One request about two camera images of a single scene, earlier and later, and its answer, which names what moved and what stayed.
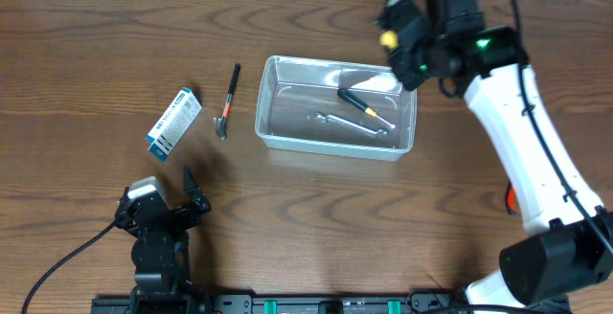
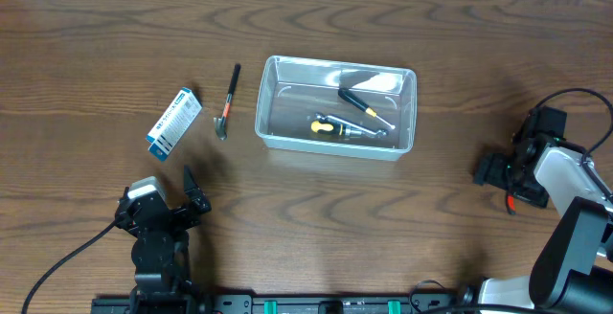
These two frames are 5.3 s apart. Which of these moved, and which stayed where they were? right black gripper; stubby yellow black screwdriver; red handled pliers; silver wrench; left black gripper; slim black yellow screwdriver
Moved: right black gripper; stubby yellow black screwdriver
Stayed: left black gripper; red handled pliers; silver wrench; slim black yellow screwdriver
